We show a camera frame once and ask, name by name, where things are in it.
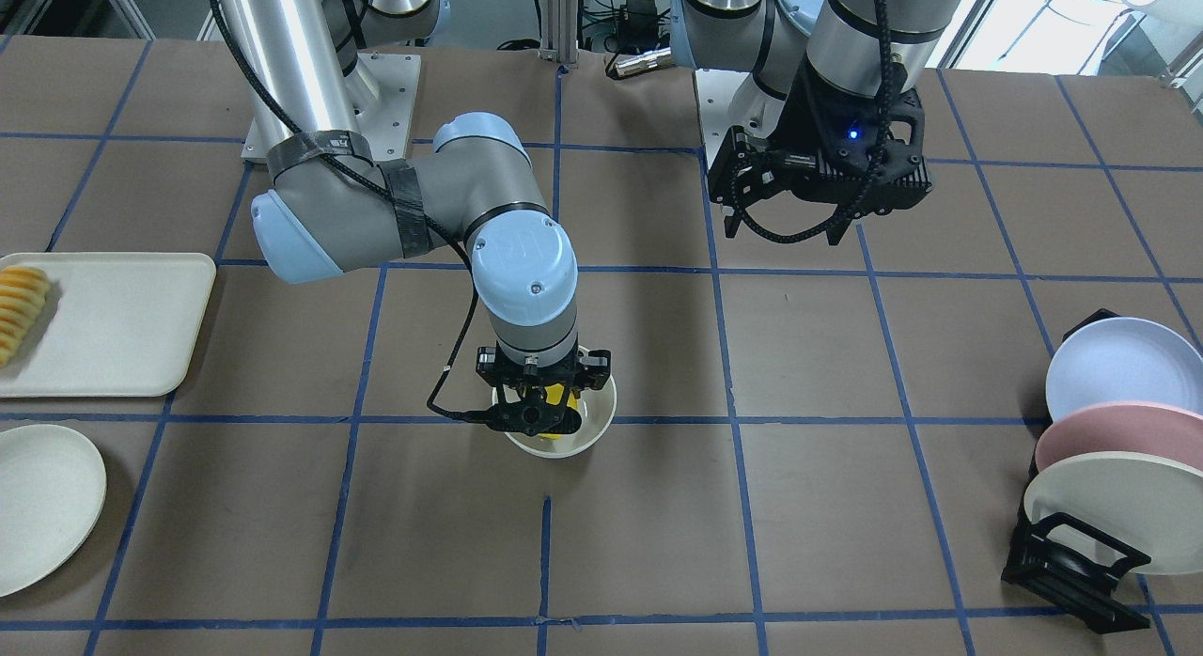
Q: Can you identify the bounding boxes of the cream rectangular tray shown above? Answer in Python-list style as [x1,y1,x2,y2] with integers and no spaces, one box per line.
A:
[1,252,217,398]

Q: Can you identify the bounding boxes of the sliced bread loaf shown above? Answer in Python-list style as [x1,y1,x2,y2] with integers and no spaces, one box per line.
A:
[1,265,52,367]

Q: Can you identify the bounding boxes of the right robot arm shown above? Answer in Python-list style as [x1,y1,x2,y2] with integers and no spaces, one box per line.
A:
[208,0,617,447]

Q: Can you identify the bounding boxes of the cream plate in rack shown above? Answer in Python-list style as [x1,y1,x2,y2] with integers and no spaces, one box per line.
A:
[1023,451,1202,575]

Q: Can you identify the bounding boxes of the pink plate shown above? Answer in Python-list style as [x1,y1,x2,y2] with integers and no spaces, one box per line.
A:
[1035,400,1202,469]

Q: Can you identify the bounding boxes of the lavender plate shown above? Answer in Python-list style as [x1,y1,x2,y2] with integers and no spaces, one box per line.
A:
[1045,317,1202,421]

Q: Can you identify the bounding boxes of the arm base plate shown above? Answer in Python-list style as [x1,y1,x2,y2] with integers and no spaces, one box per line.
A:
[241,55,422,164]
[695,69,784,167]

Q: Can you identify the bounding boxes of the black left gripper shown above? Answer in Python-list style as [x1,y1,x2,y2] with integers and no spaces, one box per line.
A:
[709,69,934,246]

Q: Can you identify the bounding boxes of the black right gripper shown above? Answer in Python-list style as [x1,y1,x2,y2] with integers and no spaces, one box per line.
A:
[476,347,611,436]

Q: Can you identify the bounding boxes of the cream round plate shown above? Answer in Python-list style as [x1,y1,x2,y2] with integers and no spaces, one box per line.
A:
[1,424,107,597]

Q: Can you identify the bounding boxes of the silver cylindrical connector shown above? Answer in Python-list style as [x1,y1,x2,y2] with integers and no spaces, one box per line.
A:
[605,47,675,81]

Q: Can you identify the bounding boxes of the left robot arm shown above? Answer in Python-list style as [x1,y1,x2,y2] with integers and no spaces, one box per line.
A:
[669,0,961,246]

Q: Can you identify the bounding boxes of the aluminium frame post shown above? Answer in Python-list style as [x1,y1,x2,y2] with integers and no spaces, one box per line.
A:
[537,0,580,70]

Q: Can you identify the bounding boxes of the black dish rack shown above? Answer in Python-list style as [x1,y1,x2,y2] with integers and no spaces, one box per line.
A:
[1000,308,1152,634]

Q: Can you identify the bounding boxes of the yellow lemon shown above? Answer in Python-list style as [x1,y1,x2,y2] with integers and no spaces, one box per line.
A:
[539,383,577,441]

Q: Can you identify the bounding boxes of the cream bowl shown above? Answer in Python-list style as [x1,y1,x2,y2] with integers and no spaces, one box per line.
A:
[490,345,617,459]

